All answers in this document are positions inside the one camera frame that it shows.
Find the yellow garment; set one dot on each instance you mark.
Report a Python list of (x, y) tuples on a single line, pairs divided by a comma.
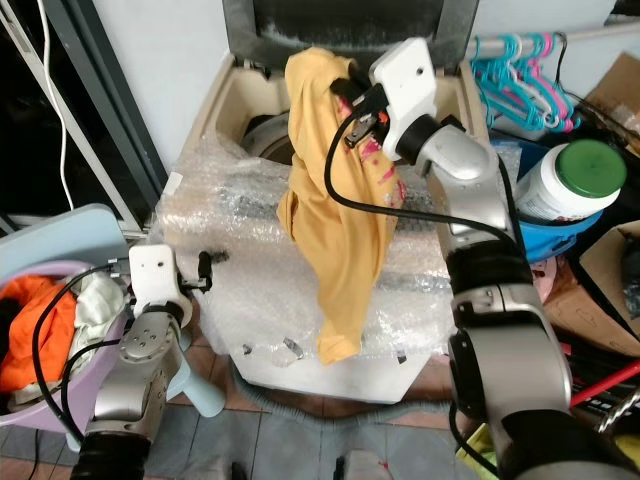
[(335, 220)]

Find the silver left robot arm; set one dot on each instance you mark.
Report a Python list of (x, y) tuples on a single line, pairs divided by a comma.
[(130, 390)]

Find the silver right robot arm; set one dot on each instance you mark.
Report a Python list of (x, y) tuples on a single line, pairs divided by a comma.
[(500, 300)]

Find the dark washing machine lid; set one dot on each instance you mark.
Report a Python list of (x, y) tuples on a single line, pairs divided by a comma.
[(280, 25)]

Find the cream top-load washing machine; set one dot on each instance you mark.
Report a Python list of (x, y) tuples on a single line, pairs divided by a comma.
[(260, 375)]

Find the clear bubble wrap sheet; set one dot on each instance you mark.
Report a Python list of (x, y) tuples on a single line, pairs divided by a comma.
[(230, 260)]

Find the pale white garment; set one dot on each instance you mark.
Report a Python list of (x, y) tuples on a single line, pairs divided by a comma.
[(98, 305)]

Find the teal and pink hangers bunch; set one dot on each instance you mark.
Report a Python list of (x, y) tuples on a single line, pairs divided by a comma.
[(525, 85)]

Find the orange garment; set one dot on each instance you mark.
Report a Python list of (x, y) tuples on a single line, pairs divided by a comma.
[(25, 335)]

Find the purple plastic laundry basket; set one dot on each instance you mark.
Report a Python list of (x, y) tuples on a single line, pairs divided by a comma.
[(50, 405)]

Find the white jar with green lid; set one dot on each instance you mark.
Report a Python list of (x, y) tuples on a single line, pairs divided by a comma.
[(570, 180)]

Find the brown cardboard box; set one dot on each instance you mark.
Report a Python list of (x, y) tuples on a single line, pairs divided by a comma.
[(615, 100), (610, 270)]

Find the grey robot foot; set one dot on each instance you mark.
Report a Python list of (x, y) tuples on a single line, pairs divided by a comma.
[(365, 468)]

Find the yellow green packet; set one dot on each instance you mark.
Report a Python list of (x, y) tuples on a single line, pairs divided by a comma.
[(475, 460)]

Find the red stick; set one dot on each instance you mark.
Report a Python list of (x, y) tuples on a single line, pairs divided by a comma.
[(605, 396)]

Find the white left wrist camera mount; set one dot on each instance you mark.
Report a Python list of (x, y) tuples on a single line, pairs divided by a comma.
[(158, 275)]

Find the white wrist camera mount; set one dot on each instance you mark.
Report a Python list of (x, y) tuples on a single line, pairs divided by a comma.
[(158, 275), (405, 80)]

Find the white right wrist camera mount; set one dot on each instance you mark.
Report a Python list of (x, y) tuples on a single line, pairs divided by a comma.
[(405, 80)]

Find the dark door frame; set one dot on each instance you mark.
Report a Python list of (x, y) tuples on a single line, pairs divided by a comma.
[(110, 110)]

